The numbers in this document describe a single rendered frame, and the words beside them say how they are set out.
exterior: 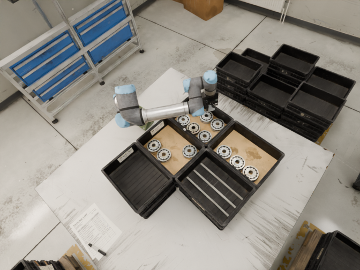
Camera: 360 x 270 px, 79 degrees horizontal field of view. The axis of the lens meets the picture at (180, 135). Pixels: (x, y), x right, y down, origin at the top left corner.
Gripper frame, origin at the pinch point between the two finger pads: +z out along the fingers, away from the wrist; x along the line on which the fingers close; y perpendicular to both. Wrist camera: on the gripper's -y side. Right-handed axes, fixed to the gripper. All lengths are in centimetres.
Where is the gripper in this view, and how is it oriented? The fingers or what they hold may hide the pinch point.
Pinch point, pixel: (206, 107)
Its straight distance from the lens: 154.0
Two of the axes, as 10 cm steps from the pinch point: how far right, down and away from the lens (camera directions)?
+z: 1.1, 4.1, 9.1
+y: 9.9, -0.4, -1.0
